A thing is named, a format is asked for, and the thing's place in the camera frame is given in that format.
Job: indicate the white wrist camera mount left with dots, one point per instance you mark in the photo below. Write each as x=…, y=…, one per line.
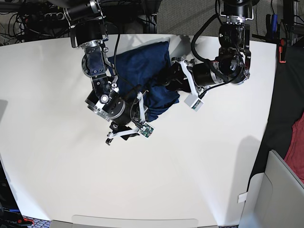
x=192, y=100

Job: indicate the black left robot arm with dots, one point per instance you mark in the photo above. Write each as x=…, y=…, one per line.
x=232, y=64

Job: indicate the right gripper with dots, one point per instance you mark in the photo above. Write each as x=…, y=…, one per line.
x=133, y=112

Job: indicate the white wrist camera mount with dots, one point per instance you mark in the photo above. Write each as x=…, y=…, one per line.
x=146, y=131
x=192, y=100

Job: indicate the red and black clamp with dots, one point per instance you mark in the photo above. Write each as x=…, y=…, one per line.
x=282, y=50

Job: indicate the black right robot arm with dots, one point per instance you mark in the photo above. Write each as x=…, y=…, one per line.
x=88, y=31

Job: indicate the grey cardboard box edge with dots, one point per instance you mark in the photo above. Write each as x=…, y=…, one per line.
x=60, y=224

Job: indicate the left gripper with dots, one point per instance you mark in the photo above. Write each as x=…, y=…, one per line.
x=173, y=77

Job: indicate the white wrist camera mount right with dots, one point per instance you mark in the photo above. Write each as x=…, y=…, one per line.
x=146, y=131

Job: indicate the white plastic bin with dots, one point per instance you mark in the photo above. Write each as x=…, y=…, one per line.
x=275, y=198

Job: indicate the red cloth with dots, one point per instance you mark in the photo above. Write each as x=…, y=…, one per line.
x=295, y=154

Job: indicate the blue long-sleeve T-shirt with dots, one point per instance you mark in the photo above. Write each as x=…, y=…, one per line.
x=143, y=66

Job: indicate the blue handled tool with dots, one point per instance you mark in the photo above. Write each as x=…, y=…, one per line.
x=273, y=25

